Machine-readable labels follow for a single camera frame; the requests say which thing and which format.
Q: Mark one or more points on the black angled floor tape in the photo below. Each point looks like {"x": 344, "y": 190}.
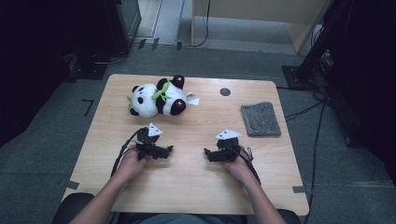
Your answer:
{"x": 89, "y": 105}

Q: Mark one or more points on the dark cabinet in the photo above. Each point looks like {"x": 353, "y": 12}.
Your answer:
{"x": 124, "y": 25}

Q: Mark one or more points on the light wooden cabinet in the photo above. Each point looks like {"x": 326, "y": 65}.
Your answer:
{"x": 249, "y": 9}

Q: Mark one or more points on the person's left hand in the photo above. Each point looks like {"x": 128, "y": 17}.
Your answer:
{"x": 130, "y": 168}

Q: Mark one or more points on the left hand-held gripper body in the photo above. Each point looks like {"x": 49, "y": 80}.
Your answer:
{"x": 146, "y": 140}

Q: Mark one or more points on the black metal stand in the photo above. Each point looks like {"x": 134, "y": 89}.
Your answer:
{"x": 314, "y": 56}

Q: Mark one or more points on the grey cloth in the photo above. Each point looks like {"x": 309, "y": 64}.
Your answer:
{"x": 261, "y": 119}

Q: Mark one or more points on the panda plush toy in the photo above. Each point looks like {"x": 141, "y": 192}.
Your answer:
{"x": 146, "y": 102}

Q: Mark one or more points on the person's clothing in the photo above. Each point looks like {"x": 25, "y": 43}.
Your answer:
{"x": 174, "y": 219}

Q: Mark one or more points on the grey floor tape strip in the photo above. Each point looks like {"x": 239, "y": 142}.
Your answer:
{"x": 299, "y": 188}
{"x": 70, "y": 184}

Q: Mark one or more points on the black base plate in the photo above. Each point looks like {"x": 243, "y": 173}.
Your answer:
{"x": 87, "y": 71}

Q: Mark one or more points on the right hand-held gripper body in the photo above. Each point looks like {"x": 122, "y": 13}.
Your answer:
{"x": 230, "y": 149}

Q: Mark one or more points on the dark curtain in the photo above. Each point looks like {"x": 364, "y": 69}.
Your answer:
{"x": 37, "y": 62}
{"x": 370, "y": 77}

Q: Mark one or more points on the black chair armrest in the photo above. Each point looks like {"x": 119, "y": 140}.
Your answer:
{"x": 70, "y": 207}
{"x": 289, "y": 216}

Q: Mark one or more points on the person's right hand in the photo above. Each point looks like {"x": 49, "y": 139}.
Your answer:
{"x": 241, "y": 171}

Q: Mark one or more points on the dark round table grommet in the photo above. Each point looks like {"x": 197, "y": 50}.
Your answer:
{"x": 225, "y": 92}

